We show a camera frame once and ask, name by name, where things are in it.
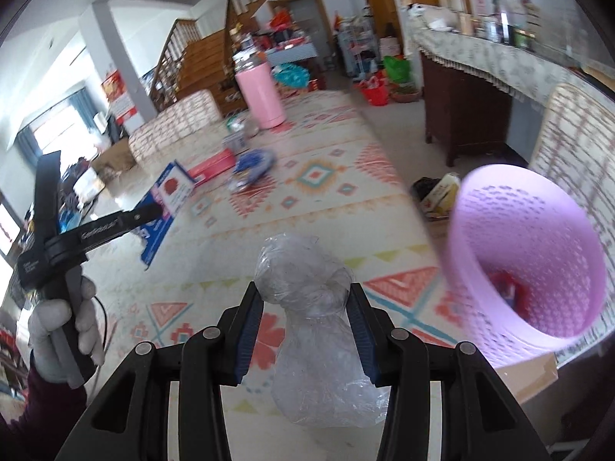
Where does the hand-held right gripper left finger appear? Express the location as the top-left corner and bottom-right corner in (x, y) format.
(55, 281), (264, 461)

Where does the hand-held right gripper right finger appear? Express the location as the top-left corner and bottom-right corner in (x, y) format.
(347, 282), (551, 461)

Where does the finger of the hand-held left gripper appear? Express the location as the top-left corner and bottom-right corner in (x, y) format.
(30, 150), (62, 250)
(79, 202), (163, 253)

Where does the blue and white box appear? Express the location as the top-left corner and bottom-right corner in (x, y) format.
(141, 161), (198, 269)

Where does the clear plastic bag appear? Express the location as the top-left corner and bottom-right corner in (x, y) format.
(254, 233), (391, 429)

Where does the blue plastic bag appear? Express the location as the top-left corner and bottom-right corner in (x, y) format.
(228, 149), (277, 193)

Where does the purple plastic basket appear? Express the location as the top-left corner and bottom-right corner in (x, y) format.
(444, 164), (607, 368)

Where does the person's left hand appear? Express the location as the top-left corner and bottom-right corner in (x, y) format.
(26, 276), (104, 385)

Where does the cardboard box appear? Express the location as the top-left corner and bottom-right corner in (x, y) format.
(91, 139), (138, 183)

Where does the flat red box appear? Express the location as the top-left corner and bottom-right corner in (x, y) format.
(187, 149), (237, 186)

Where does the chair with patterned cover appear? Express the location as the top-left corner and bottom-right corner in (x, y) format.
(127, 89), (223, 166)
(529, 81), (615, 231)

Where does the clear plastic bottle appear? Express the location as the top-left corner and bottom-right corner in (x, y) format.
(222, 115), (260, 152)

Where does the yellow box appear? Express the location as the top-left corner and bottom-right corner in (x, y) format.
(420, 173), (462, 219)

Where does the pink thermos flask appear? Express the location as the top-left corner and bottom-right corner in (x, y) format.
(233, 53), (286, 130)

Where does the wooden staircase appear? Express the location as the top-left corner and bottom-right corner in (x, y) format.
(149, 0), (284, 116)

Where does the red plastic basket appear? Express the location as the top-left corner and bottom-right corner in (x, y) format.
(358, 74), (390, 106)

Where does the table with checked cloth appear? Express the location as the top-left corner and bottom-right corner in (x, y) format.
(266, 41), (320, 75)

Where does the brown woven basket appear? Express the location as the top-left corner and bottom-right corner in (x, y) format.
(391, 84), (421, 104)

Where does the dark wooden sideboard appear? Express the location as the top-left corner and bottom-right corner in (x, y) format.
(420, 50), (512, 168)

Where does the green bag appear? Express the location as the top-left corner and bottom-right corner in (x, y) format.
(383, 55), (413, 85)

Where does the grey door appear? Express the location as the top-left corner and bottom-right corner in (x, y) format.
(269, 0), (332, 75)

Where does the leaf print fringed cloth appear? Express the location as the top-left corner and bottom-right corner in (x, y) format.
(411, 24), (615, 111)

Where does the dark bottle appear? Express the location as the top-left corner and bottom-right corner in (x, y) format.
(495, 0), (512, 44)

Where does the black cable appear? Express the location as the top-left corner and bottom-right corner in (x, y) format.
(91, 295), (109, 395)

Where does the red wall poster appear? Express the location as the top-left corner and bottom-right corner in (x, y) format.
(102, 70), (140, 126)

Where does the wire rack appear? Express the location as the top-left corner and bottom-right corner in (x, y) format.
(336, 14), (380, 80)

